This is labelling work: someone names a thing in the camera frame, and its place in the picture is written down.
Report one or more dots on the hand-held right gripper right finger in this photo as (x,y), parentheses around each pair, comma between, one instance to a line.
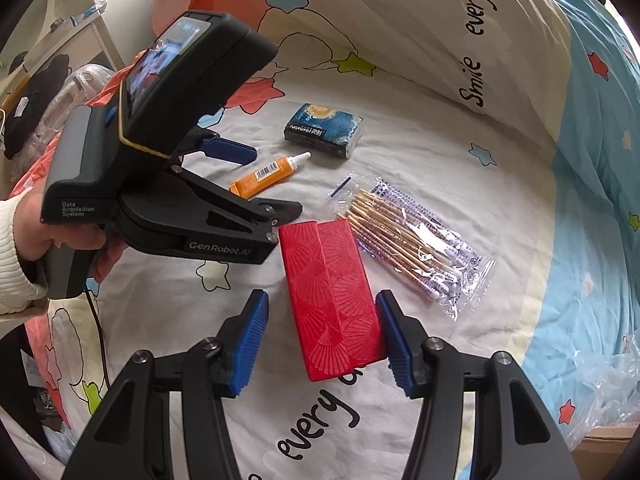
(395,345)

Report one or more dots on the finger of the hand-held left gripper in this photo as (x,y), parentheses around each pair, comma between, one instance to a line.
(230,150)
(250,212)

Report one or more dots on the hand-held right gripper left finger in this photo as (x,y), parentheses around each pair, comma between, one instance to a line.
(250,345)

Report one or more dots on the orange tube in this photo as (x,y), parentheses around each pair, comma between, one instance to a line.
(260,180)

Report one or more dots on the red patterned box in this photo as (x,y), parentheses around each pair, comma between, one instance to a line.
(330,305)

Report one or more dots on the blue tissue pack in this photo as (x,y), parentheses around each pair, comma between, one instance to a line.
(320,127)

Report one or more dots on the cotton swab packet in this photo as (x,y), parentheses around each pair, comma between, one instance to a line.
(410,240)

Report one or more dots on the cardboard box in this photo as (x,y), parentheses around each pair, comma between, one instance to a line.
(605,447)

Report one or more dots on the person's left hand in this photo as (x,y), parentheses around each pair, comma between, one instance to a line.
(30,230)

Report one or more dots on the cartoon printed bed sheet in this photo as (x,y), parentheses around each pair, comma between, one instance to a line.
(425,370)

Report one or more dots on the clear plastic wrap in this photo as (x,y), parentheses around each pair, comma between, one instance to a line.
(85,80)

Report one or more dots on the white cabinet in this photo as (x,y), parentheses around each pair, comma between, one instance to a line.
(95,40)

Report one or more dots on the blue pen refill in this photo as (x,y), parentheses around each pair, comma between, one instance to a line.
(340,187)

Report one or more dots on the black clothing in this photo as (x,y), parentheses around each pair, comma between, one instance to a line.
(35,90)

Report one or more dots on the clear plastic bag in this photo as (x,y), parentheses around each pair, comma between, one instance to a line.
(600,390)

